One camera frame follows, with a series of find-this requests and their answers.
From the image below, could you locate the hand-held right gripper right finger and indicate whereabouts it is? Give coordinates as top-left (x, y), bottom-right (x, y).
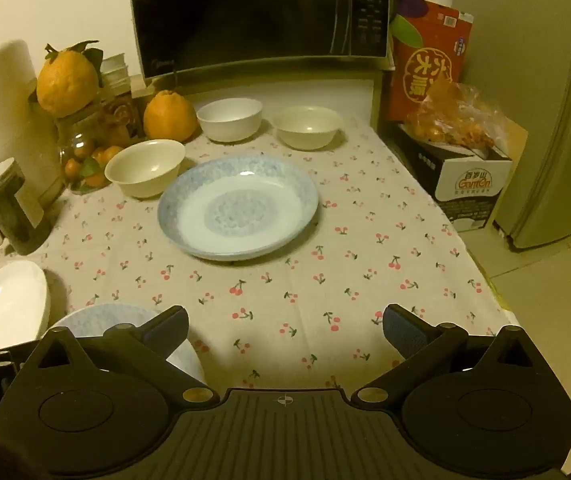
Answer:
top-left (353, 303), bottom-right (549, 405)

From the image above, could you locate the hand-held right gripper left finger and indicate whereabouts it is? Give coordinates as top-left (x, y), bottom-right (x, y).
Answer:
top-left (19, 305), bottom-right (221, 406)

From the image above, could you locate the blue patterned plate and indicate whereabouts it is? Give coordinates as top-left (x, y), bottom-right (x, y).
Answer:
top-left (158, 156), bottom-right (321, 262)
top-left (50, 302), bottom-right (206, 387)

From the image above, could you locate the plain white plate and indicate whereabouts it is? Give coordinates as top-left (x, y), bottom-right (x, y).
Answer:
top-left (0, 260), bottom-right (51, 350)

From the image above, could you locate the wide cream bowl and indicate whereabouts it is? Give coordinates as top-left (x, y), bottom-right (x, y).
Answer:
top-left (104, 139), bottom-right (187, 200)

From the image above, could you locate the bright white bowl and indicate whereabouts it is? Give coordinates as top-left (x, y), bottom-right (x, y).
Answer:
top-left (196, 98), bottom-right (264, 143)

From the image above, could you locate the small cream bowl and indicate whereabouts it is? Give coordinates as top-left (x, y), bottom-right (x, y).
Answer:
top-left (271, 105), bottom-right (345, 152)

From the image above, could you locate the cherry print tablecloth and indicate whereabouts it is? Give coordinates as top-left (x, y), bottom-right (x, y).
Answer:
top-left (0, 114), bottom-right (517, 397)

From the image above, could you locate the black and white cardboard box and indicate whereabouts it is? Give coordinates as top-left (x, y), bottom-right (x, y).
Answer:
top-left (379, 119), bottom-right (529, 234)

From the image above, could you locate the dark jar with metal lid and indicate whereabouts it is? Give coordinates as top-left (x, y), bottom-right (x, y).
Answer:
top-left (0, 157), bottom-right (54, 256)

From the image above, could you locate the glass jar of kumquats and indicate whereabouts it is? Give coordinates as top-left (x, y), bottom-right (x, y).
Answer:
top-left (55, 102), bottom-right (134, 196)

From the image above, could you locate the large orange citrus fruit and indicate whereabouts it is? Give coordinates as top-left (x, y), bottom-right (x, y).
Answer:
top-left (143, 89), bottom-right (201, 142)

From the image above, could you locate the amber glass jar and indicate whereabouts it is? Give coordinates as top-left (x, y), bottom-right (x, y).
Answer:
top-left (99, 94), bottom-right (143, 143)

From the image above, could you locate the plastic bag of fruit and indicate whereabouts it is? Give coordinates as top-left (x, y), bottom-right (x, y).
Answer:
top-left (404, 80), bottom-right (517, 152)

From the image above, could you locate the white lidded container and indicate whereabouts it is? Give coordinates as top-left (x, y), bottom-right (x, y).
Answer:
top-left (99, 53), bottom-right (133, 96)

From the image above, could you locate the large orange with leaves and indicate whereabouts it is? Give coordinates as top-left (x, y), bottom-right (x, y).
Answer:
top-left (35, 40), bottom-right (104, 119)

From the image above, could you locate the grey refrigerator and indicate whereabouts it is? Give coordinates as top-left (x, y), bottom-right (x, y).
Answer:
top-left (458, 0), bottom-right (571, 252)

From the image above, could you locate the red carton box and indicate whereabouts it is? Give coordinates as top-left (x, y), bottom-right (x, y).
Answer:
top-left (388, 0), bottom-right (477, 124)

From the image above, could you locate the white kitchen appliance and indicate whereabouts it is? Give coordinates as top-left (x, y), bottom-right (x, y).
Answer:
top-left (0, 38), bottom-right (67, 248)

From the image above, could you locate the black microwave oven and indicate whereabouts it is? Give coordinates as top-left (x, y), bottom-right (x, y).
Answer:
top-left (128, 0), bottom-right (397, 82)

